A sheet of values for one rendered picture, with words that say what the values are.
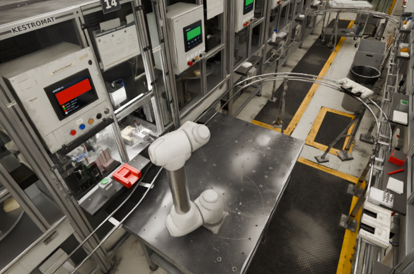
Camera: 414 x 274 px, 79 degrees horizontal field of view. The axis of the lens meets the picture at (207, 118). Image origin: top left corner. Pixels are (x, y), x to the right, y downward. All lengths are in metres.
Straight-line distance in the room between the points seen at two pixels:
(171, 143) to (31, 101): 0.70
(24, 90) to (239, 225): 1.49
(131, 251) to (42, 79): 1.77
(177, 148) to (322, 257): 1.84
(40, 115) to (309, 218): 2.41
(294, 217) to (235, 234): 1.06
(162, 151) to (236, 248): 0.90
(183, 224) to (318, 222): 1.58
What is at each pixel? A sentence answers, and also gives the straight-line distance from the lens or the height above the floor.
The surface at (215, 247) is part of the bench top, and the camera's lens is 1.82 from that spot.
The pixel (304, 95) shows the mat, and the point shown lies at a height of 0.01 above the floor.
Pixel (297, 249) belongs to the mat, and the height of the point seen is 0.01.
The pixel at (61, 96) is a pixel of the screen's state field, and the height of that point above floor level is 1.66.
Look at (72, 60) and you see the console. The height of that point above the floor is 1.80.
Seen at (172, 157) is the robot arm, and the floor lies 1.45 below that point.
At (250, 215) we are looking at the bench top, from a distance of 1.94.
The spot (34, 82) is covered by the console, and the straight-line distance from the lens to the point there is 1.44.
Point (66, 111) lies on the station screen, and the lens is 1.53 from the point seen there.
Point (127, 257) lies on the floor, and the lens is 2.66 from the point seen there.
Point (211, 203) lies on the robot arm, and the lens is 1.66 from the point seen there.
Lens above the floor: 2.33
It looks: 38 degrees down
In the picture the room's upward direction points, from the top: 3 degrees counter-clockwise
